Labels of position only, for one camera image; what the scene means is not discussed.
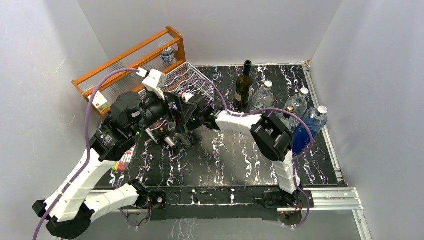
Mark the orange wooden shelf rack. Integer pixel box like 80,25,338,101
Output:
71,26,186,104

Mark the large clear bottle white cap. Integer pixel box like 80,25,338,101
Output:
284,87,309,129

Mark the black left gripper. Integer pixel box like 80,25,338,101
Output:
129,88,197,138

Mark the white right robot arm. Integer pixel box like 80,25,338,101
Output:
175,93,302,207

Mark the dark green tall wine bottle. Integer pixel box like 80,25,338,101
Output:
233,60,253,112

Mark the round clear bottle white cap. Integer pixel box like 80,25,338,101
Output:
250,80,274,112

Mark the white green small box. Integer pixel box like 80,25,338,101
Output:
92,91,111,113

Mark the clear square bottle gold cap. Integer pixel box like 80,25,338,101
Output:
277,105,295,130

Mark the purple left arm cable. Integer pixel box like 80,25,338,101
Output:
31,67,148,240

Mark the small clear glass bottle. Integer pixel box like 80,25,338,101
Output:
175,133,192,148

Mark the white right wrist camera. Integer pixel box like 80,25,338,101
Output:
181,92,194,102

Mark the white wire wine rack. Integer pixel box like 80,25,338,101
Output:
141,62,215,103

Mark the blue white round jar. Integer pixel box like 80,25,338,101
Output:
160,46,175,63

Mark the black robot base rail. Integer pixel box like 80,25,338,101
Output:
129,185,315,224

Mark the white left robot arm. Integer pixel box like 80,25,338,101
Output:
32,90,171,240

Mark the pack of coloured markers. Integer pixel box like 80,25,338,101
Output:
111,144,137,172

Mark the green wine bottle grey foil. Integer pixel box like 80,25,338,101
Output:
150,119,178,151

